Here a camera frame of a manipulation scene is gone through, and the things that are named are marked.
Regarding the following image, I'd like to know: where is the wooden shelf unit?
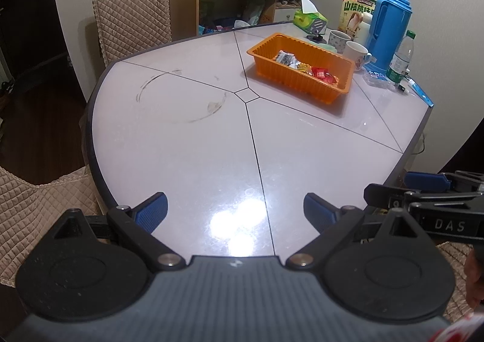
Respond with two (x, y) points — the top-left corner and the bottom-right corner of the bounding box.
(168, 0), (309, 38)

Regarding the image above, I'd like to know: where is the small grey striped stand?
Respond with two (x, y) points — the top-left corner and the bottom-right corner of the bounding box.
(306, 19), (328, 44)

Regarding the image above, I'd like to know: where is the chair with quilted beige cover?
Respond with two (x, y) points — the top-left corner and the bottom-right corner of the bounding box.
(435, 242), (477, 324)
(0, 166), (110, 286)
(91, 0), (172, 67)

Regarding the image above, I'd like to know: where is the printed cereal box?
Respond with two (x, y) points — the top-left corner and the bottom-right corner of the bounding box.
(338, 0), (377, 38)

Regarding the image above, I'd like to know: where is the orange plastic tray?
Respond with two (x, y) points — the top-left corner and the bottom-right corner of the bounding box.
(247, 33), (356, 104)

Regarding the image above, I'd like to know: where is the green tissue box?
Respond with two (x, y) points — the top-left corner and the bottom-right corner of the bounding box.
(294, 0), (328, 34)

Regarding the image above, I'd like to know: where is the clear plastic water bottle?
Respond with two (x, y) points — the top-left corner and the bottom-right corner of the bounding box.
(386, 30), (415, 86)

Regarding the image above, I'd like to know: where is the blue thermos jug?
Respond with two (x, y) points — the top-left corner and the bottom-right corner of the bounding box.
(365, 0), (414, 72)

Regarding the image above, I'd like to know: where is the blue tube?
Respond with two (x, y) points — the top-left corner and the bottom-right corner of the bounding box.
(406, 77), (434, 106)

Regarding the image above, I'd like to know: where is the patterned white mug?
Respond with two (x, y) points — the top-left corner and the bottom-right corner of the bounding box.
(328, 29), (352, 53)

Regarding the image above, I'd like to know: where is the person's right hand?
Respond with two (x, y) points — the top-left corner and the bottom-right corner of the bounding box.
(464, 249), (484, 307)

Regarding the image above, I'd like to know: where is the blue and white plastic packet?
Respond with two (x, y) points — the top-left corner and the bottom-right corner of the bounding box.
(363, 68), (396, 87)

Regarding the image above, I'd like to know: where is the power cable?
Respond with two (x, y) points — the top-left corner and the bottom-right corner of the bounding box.
(410, 126), (426, 155)

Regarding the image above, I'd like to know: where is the black and white snack packet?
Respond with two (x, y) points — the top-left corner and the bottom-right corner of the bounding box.
(273, 50), (299, 67)

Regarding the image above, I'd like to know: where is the red and white patterned cloth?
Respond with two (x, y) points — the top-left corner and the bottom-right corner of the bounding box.
(427, 314), (484, 342)

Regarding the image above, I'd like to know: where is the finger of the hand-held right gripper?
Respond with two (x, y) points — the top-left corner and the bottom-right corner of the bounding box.
(364, 183), (484, 210)
(404, 171), (484, 191)

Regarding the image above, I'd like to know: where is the white mug with cartoon print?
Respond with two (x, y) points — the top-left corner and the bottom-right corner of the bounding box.
(342, 41), (373, 71)

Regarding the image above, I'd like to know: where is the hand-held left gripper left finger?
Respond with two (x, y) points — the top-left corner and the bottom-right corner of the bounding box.
(53, 192), (187, 272)

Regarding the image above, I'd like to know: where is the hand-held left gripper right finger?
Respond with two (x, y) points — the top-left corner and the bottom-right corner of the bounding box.
(284, 193), (430, 272)

